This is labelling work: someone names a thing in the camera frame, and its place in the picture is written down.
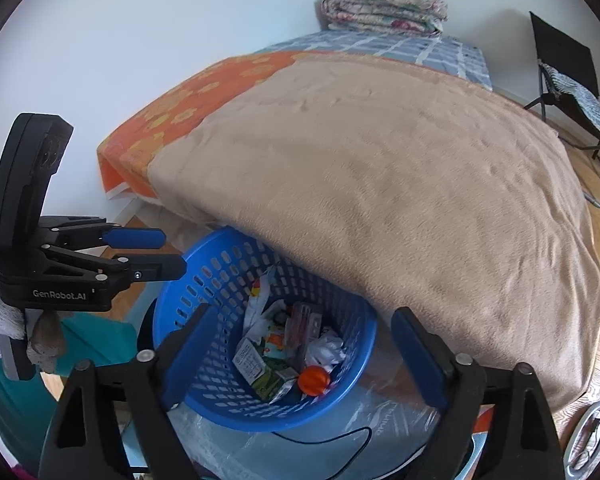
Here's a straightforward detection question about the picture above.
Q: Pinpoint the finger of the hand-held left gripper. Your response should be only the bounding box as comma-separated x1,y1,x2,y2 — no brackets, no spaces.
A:
41,215,166,250
42,245,187,288

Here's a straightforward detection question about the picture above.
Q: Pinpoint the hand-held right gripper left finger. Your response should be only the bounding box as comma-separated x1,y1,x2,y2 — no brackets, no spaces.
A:
45,302,226,480

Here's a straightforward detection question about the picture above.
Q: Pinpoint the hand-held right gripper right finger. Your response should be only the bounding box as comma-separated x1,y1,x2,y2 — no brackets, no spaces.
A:
390,306,566,480

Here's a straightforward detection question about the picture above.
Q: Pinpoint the blue plastic basket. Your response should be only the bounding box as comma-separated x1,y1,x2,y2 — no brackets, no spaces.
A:
151,226,379,432

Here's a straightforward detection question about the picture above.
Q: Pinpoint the green printed carton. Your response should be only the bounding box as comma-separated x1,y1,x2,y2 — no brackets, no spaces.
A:
232,337,301,403

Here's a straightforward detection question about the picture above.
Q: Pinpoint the white plastic bag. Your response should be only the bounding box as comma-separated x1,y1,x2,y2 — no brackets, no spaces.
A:
242,267,282,341

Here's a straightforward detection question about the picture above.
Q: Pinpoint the white tissue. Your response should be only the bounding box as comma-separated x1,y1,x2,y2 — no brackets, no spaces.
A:
305,332,345,368

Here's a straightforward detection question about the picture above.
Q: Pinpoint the orange ball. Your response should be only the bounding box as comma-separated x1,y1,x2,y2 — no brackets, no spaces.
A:
299,366,328,395

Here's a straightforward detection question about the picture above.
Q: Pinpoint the pink grey packet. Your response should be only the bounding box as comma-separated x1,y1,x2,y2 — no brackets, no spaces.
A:
284,302,323,348

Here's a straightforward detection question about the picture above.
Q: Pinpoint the person's left hand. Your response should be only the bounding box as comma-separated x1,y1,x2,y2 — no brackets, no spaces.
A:
26,307,63,373

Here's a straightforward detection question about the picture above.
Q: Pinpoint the clear plastic bag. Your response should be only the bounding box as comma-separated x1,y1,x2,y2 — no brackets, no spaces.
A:
120,355,481,480

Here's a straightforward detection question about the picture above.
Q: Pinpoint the teal cloth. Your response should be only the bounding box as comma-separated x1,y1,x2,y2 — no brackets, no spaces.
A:
0,317,138,466

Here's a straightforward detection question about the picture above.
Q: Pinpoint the orange floral blanket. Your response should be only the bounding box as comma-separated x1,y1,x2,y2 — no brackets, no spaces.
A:
96,50,301,201

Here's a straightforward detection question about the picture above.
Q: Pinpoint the beige blanket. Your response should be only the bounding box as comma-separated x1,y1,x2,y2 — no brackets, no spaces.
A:
147,52,600,411

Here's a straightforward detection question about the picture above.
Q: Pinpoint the striped chair cushion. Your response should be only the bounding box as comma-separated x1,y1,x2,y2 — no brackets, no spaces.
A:
539,60,600,141

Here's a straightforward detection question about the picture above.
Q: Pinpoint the blue checked pillow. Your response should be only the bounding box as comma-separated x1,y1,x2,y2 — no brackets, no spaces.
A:
252,30,494,92

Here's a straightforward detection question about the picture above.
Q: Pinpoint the folded floral quilt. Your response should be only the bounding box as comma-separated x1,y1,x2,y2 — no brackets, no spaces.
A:
321,0,449,37

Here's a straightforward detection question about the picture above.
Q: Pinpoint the black folding chair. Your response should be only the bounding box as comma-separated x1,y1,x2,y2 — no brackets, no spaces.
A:
522,11,600,208

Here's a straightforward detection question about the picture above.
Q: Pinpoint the black cable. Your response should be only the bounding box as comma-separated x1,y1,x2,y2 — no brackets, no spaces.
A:
272,426,373,480

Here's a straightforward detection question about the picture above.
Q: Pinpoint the white ring light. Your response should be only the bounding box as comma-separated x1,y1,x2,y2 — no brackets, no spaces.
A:
562,400,600,478

